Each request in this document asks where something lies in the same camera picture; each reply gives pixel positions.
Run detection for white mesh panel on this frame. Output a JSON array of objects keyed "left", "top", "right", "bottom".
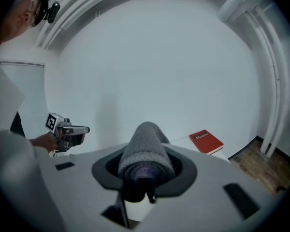
[{"left": 0, "top": 61, "right": 49, "bottom": 140}]

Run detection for white ceiling conduit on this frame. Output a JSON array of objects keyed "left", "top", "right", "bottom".
[{"left": 36, "top": 0, "right": 112, "bottom": 50}]

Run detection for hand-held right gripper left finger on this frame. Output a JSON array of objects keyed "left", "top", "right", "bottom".
[{"left": 35, "top": 144, "right": 129, "bottom": 232}]

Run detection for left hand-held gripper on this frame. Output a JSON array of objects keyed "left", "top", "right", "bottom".
[{"left": 44, "top": 112, "right": 90, "bottom": 153}]

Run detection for red book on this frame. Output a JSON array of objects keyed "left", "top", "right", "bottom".
[{"left": 189, "top": 129, "right": 225, "bottom": 155}]

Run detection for grey cloth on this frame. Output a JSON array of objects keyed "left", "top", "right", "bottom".
[{"left": 117, "top": 121, "right": 176, "bottom": 204}]

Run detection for thick white pipe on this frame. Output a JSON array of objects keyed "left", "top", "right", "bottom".
[{"left": 216, "top": 0, "right": 259, "bottom": 22}]

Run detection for person's left forearm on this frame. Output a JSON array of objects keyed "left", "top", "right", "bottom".
[{"left": 29, "top": 138, "right": 43, "bottom": 151}]

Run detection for black head-mounted camera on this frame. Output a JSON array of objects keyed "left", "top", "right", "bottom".
[{"left": 47, "top": 1, "right": 61, "bottom": 24}]

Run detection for thin white pipe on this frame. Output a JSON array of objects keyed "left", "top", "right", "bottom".
[
  {"left": 253, "top": 3, "right": 290, "bottom": 159},
  {"left": 246, "top": 6, "right": 285, "bottom": 154}
]

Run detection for black head strap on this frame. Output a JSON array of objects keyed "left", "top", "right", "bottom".
[{"left": 29, "top": 0, "right": 49, "bottom": 25}]

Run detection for person's head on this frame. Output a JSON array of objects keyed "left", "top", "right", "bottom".
[{"left": 0, "top": 0, "right": 49, "bottom": 48}]

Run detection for person's left hand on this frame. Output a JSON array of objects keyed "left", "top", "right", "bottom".
[{"left": 40, "top": 129, "right": 70, "bottom": 151}]

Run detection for white table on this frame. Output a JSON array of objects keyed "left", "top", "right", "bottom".
[{"left": 170, "top": 136, "right": 232, "bottom": 164}]

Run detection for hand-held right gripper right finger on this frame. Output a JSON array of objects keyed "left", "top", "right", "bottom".
[{"left": 140, "top": 144, "right": 281, "bottom": 232}]

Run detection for eyeglasses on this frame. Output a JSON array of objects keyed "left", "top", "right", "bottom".
[{"left": 26, "top": 0, "right": 43, "bottom": 29}]

